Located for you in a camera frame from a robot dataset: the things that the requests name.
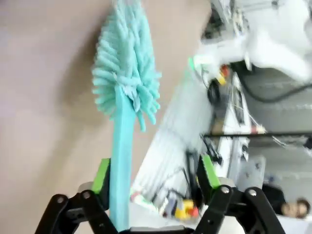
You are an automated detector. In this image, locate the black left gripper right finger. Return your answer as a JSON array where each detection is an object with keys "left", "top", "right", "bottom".
[{"left": 194, "top": 154, "right": 286, "bottom": 234}]

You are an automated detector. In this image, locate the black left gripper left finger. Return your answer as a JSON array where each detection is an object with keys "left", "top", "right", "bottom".
[{"left": 34, "top": 157, "right": 122, "bottom": 234}]

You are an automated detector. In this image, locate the yellow red emergency stop button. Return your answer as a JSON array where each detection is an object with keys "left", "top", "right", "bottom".
[
  {"left": 215, "top": 65, "right": 230, "bottom": 86},
  {"left": 174, "top": 198, "right": 199, "bottom": 221}
]

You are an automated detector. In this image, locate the teal microfiber duster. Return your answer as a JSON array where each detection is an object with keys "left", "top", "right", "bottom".
[{"left": 91, "top": 0, "right": 162, "bottom": 233}]

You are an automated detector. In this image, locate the thick black cable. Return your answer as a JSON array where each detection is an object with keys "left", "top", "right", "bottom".
[{"left": 237, "top": 70, "right": 312, "bottom": 102}]

